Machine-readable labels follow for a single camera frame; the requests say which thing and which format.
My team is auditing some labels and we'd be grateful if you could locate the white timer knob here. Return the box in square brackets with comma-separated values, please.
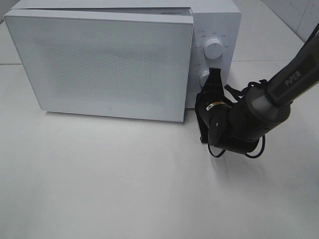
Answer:
[199, 70, 209, 88]

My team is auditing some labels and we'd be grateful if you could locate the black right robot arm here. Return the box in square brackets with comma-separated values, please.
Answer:
[195, 26, 319, 158]

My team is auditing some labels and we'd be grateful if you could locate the white microwave oven body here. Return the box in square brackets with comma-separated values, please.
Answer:
[9, 0, 241, 109]

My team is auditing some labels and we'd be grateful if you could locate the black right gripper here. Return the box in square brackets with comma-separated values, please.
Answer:
[195, 67, 233, 143]

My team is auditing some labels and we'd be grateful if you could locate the white microwave door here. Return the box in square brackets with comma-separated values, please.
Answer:
[4, 9, 193, 122]

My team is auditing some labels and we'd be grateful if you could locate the upper white power knob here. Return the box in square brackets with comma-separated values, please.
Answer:
[203, 37, 224, 59]

